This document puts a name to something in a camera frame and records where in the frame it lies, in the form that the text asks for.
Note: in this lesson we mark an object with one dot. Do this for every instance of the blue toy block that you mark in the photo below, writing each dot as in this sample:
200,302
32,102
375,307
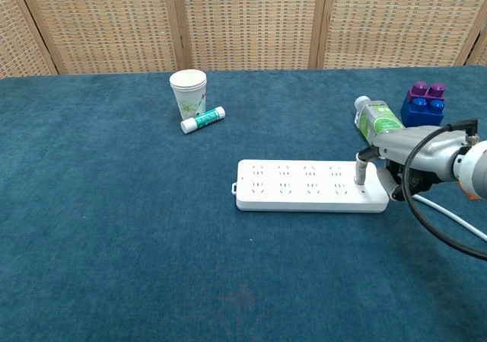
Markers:
420,113

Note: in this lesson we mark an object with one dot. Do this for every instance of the white paper cup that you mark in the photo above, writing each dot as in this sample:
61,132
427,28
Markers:
188,94

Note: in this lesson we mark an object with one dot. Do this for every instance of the bamboo folding screen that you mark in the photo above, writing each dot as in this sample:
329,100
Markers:
243,22

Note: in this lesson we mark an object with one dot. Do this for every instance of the white power strip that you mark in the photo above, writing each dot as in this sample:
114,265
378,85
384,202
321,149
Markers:
304,189

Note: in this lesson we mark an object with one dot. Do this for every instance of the clear green-label water bottle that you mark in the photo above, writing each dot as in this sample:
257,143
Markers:
378,119

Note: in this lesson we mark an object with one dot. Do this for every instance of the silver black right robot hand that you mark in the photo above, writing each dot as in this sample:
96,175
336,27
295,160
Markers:
414,144

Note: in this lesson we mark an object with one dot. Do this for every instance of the green white glue stick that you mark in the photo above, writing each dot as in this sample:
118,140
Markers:
203,119

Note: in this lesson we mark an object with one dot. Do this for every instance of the purple toy block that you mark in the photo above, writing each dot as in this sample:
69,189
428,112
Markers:
426,90

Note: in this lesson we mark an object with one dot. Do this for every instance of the blue table mat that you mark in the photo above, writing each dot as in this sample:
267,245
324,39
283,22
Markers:
152,224

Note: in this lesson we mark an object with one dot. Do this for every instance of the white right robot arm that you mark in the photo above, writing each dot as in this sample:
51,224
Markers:
475,167

